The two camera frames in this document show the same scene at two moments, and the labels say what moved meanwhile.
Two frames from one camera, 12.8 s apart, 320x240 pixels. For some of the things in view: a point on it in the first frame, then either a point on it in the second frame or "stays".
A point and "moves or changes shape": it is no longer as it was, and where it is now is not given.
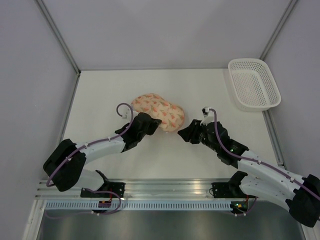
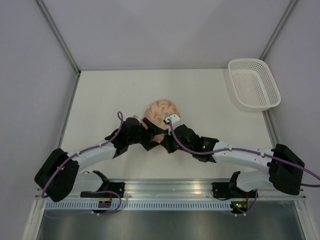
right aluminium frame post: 292,4 stays
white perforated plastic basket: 253,85 stays
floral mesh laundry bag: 171,116 moves or changes shape
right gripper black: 187,133 -> 166,143
